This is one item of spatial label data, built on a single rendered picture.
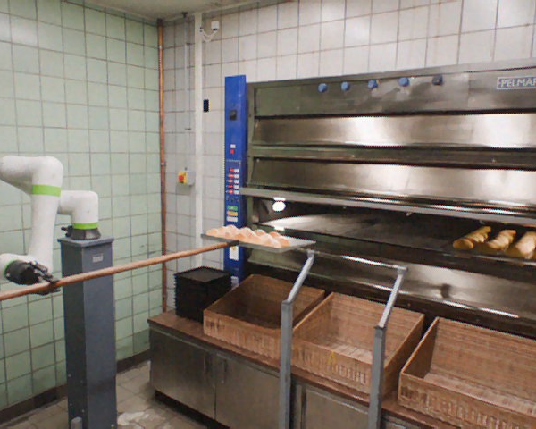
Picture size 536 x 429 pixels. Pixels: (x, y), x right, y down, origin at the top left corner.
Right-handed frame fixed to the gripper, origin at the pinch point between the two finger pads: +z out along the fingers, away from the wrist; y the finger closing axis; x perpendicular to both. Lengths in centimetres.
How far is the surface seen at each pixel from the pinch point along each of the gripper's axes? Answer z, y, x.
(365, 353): 59, 61, -142
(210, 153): -73, -44, -155
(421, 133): 76, -59, -155
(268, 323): -9, 61, -143
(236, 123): -46, -64, -152
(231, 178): -49, -28, -152
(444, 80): 84, -84, -157
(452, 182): 93, -35, -156
